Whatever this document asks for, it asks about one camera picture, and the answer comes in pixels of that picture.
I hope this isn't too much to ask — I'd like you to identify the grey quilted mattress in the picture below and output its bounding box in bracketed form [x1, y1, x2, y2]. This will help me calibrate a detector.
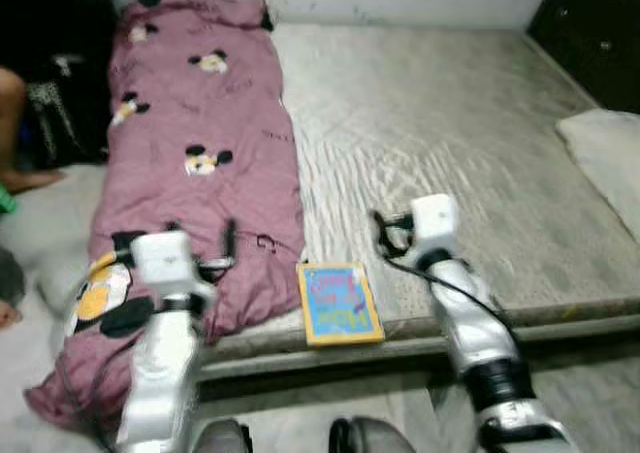
[195, 25, 640, 369]

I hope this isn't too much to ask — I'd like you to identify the grey robot leg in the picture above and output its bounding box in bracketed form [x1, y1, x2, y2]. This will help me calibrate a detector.
[195, 420, 251, 453]
[330, 418, 416, 453]

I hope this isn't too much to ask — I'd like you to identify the blue yellow children's book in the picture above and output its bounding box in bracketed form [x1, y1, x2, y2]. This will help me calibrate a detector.
[297, 261, 386, 347]

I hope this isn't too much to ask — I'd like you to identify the purple cartoon mouse quilt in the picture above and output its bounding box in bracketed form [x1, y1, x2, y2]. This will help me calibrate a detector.
[25, 0, 306, 434]

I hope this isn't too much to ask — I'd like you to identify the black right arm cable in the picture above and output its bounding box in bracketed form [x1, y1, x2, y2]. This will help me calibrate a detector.
[372, 213, 521, 364]

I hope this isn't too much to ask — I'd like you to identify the black bag white lettering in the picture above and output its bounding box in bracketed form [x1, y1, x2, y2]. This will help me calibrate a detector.
[22, 53, 109, 166]

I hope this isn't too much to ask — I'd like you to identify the white printed pillow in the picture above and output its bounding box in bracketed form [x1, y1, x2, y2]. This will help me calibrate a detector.
[555, 108, 640, 239]

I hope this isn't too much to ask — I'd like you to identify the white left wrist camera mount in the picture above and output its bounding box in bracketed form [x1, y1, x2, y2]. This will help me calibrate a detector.
[130, 231, 206, 299]

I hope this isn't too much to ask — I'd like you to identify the black tufted headboard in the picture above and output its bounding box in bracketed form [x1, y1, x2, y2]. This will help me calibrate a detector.
[527, 0, 640, 114]

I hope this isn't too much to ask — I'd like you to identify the grey left robot leg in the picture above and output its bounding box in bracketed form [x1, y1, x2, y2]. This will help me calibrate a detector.
[195, 420, 251, 453]

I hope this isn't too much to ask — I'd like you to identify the grey right robot leg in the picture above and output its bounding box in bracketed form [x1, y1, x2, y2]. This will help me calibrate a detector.
[330, 418, 416, 453]

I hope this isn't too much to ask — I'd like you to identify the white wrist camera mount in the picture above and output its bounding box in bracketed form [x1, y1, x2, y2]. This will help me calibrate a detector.
[410, 195, 461, 254]
[130, 231, 206, 299]

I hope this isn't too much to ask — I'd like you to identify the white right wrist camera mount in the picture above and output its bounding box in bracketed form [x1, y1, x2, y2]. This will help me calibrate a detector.
[410, 195, 461, 254]

